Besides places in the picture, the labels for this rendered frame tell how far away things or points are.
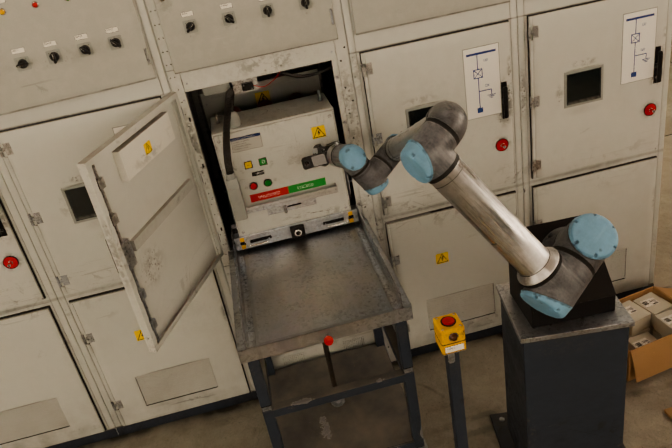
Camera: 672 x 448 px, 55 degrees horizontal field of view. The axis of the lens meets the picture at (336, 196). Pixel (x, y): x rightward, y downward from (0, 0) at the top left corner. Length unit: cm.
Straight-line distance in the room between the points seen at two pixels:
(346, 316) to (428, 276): 87
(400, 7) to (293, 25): 42
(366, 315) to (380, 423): 69
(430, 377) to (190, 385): 114
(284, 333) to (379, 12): 124
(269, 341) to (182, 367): 96
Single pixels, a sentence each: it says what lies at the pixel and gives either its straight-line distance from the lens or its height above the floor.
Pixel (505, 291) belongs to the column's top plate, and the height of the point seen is 75.
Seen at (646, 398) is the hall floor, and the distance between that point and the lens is 320.
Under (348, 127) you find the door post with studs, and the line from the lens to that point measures 266.
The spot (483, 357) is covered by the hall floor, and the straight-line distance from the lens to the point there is 333.
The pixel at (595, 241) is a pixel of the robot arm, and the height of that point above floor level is 111.
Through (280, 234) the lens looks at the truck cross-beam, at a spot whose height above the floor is 89.
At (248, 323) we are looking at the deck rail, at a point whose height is 85.
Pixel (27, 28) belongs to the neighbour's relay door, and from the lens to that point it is 251.
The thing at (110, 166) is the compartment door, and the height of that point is 150.
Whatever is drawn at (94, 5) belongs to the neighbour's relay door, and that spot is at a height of 195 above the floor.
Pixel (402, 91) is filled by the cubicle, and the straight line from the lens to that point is 265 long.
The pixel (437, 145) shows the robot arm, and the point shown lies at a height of 152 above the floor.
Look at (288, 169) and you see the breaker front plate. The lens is 264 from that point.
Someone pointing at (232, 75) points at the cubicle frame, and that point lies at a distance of 254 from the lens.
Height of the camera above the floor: 225
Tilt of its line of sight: 27 degrees down
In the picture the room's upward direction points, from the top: 11 degrees counter-clockwise
